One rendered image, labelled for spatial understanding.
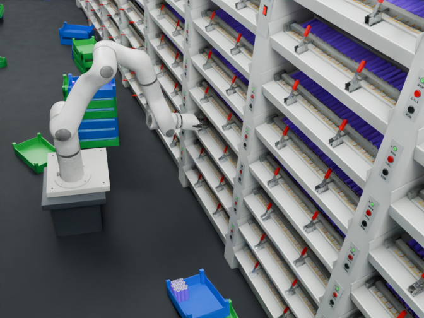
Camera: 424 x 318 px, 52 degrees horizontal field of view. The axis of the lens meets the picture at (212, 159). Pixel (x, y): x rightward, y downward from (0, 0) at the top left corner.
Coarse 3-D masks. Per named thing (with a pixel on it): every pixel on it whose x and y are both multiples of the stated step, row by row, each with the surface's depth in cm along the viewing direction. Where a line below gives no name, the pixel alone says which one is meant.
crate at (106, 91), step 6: (72, 78) 295; (114, 78) 298; (72, 84) 296; (108, 84) 301; (114, 84) 295; (102, 90) 284; (108, 90) 285; (114, 90) 286; (96, 96) 286; (102, 96) 287; (108, 96) 287; (114, 96) 289
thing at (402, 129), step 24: (408, 96) 105; (408, 120) 106; (384, 144) 115; (408, 144) 108; (408, 168) 111; (384, 192) 119; (360, 216) 130; (384, 216) 121; (360, 240) 132; (336, 264) 145; (360, 264) 134; (336, 312) 151
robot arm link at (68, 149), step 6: (60, 102) 212; (54, 108) 210; (60, 108) 208; (54, 114) 206; (72, 138) 217; (78, 138) 220; (54, 144) 217; (60, 144) 215; (66, 144) 215; (72, 144) 216; (78, 144) 219; (60, 150) 215; (66, 150) 215; (72, 150) 216; (78, 150) 220; (66, 156) 217; (72, 156) 219
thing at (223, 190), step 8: (192, 144) 263; (200, 144) 258; (192, 152) 259; (200, 152) 250; (200, 160) 251; (208, 160) 251; (200, 168) 248; (208, 168) 246; (216, 168) 243; (208, 176) 242; (216, 176) 240; (224, 176) 236; (216, 184) 237; (224, 184) 233; (216, 192) 232; (224, 192) 231; (232, 192) 229; (224, 200) 228
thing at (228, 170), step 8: (192, 112) 250; (200, 112) 250; (200, 128) 244; (208, 128) 242; (200, 136) 239; (208, 136) 237; (208, 144) 233; (208, 152) 234; (216, 152) 227; (216, 160) 223; (232, 160) 221; (224, 168) 218; (232, 168) 217; (232, 176) 213; (232, 184) 212
